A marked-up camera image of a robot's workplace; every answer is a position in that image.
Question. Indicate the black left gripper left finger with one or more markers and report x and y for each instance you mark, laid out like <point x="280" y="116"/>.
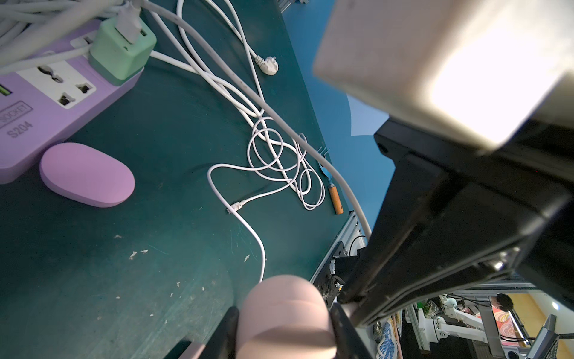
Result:
<point x="222" y="343"/>

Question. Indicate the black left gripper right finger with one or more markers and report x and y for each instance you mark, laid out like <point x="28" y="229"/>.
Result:
<point x="349" y="345"/>

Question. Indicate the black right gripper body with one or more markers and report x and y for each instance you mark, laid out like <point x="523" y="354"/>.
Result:
<point x="454" y="218"/>

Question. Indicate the purple earbud case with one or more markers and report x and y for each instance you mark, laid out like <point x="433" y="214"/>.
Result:
<point x="83" y="174"/>

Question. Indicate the purple power strip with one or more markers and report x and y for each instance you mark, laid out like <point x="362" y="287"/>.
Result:
<point x="45" y="105"/>

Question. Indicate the green charger plug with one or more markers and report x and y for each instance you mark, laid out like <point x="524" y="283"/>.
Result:
<point x="116" y="59"/>

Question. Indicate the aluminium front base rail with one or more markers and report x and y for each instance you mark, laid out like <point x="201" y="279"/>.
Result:
<point x="347" y="242"/>

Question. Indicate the orange handled garden fork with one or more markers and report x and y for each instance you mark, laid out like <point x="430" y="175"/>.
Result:
<point x="333" y="191"/>

